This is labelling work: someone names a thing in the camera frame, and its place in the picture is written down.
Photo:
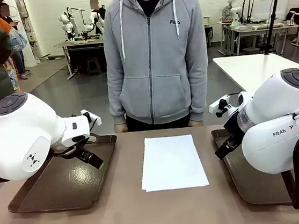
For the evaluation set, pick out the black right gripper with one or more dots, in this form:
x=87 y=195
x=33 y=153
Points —
x=235 y=126

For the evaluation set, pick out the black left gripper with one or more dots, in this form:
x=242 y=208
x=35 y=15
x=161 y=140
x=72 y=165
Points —
x=81 y=142

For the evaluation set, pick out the white A4 paper stack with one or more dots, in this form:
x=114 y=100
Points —
x=173 y=163

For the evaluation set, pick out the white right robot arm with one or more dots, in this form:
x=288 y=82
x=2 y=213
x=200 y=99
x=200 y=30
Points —
x=273 y=108

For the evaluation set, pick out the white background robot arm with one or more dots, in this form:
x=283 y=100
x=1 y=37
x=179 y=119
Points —
x=93 y=21
x=67 y=24

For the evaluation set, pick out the person's left forearm grey sleeve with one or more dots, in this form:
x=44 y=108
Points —
x=200 y=92

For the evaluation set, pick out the person's right forearm grey sleeve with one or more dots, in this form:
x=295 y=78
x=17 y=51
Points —
x=116 y=102

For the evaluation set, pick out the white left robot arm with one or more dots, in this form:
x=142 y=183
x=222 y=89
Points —
x=19 y=127

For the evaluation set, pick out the person's left hand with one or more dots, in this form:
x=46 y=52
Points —
x=196 y=123

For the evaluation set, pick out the person's right hand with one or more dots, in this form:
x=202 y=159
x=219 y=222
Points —
x=121 y=128

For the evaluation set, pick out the brown plastic tray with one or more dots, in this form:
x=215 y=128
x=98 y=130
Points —
x=260 y=185
x=66 y=189

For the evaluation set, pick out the white table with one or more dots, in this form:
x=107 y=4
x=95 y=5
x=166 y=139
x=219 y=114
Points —
x=247 y=71

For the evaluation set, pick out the black stool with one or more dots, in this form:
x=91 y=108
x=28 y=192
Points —
x=94 y=65

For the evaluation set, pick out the person in grey hoodie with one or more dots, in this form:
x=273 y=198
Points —
x=157 y=62

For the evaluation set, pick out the background workbench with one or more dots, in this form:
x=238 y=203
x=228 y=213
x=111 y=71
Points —
x=82 y=42

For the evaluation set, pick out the background grey desk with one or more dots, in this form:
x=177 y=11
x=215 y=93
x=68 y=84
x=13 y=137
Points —
x=253 y=29

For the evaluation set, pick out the seated person in plaid shirt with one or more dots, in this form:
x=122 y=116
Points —
x=226 y=14

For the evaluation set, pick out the bystander in blue patterned jacket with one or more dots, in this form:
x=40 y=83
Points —
x=18 y=43

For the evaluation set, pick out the black articulated lamp stand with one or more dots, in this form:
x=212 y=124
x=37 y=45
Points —
x=248 y=3

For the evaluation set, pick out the background person in black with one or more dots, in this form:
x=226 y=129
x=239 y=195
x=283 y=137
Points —
x=97 y=11

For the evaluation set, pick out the black office chair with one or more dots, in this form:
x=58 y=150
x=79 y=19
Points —
x=296 y=12

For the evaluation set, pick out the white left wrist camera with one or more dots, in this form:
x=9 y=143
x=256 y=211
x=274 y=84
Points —
x=95 y=118

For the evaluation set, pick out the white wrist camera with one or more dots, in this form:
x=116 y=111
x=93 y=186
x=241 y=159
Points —
x=95 y=118
x=218 y=103

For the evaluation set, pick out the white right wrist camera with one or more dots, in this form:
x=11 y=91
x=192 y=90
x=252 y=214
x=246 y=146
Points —
x=218 y=103

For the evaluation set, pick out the black camera tripod pole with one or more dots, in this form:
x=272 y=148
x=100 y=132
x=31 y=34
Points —
x=273 y=22

